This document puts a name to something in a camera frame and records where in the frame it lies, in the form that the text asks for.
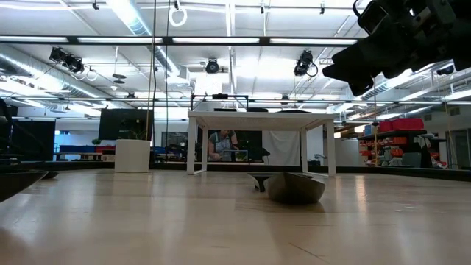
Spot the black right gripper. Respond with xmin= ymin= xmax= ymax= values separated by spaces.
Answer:
xmin=322 ymin=0 xmax=461 ymax=97

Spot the red storage bin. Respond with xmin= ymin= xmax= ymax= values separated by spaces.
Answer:
xmin=378 ymin=117 xmax=426 ymax=133

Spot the storage rack with orange bins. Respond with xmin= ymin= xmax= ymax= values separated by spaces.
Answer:
xmin=358 ymin=127 xmax=448 ymax=169

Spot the black overhead light bar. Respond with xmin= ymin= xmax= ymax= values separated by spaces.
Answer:
xmin=0 ymin=35 xmax=365 ymax=48

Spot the white hanging cloth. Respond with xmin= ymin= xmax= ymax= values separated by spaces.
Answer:
xmin=262 ymin=130 xmax=302 ymax=166

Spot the white perforated riser shelf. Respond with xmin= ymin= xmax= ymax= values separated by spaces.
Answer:
xmin=186 ymin=111 xmax=336 ymax=178

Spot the clear glass tank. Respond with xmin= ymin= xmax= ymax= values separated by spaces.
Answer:
xmin=220 ymin=149 xmax=249 ymax=163

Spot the person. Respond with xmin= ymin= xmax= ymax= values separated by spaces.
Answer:
xmin=207 ymin=130 xmax=240 ymax=163

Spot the small green plant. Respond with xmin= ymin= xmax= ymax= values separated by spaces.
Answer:
xmin=119 ymin=127 xmax=149 ymax=141

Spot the white plant pot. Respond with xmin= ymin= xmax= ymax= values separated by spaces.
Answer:
xmin=114 ymin=138 xmax=152 ymax=174

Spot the black display screen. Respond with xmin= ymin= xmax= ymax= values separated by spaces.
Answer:
xmin=98 ymin=108 xmax=155 ymax=141

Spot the dark partition panel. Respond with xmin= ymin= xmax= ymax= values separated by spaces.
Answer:
xmin=10 ymin=119 xmax=57 ymax=162

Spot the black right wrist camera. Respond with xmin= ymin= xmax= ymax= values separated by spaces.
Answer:
xmin=355 ymin=1 xmax=390 ymax=37

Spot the black ceiling camera with cable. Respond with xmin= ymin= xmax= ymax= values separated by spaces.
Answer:
xmin=293 ymin=49 xmax=319 ymax=78

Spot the black aluminium table frame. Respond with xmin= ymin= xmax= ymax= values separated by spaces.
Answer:
xmin=0 ymin=160 xmax=471 ymax=183

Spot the white cable loop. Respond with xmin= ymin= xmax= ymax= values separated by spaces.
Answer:
xmin=169 ymin=6 xmax=188 ymax=28

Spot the black hanging cable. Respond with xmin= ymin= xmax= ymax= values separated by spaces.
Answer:
xmin=164 ymin=0 xmax=171 ymax=163

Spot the black ceiling camera pair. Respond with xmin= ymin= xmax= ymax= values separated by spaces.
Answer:
xmin=49 ymin=46 xmax=86 ymax=74

